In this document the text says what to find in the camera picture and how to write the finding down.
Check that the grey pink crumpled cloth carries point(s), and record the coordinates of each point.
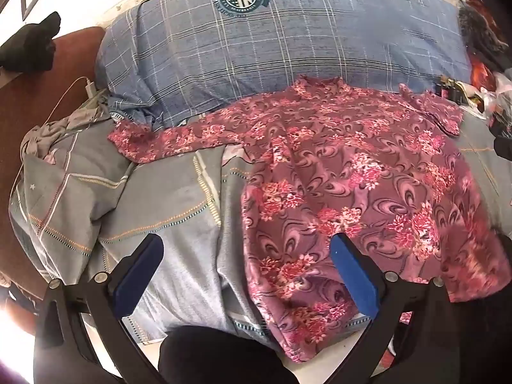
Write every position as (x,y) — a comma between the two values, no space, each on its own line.
(52,132)

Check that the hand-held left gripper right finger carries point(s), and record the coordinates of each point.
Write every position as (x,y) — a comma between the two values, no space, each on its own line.
(356,280)

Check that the white charger plug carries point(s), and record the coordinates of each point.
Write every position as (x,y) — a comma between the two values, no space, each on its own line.
(89,88)

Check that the red orange cloth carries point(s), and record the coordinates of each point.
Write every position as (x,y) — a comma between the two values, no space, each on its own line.
(482,72)

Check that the person's black pants leg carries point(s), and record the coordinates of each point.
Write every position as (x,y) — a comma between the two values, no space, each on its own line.
(228,356)

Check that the dark fur-trimmed garment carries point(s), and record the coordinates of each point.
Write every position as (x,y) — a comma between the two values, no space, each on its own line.
(480,24)

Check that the grey stitched bedsheet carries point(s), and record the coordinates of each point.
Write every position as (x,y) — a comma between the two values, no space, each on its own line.
(172,208)

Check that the black cloth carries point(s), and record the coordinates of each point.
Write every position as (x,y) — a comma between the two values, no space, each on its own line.
(30,46)

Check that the pink floral shirt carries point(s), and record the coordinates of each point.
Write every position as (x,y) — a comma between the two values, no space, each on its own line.
(340,176)

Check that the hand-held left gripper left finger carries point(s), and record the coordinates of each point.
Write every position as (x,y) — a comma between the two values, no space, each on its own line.
(138,276)

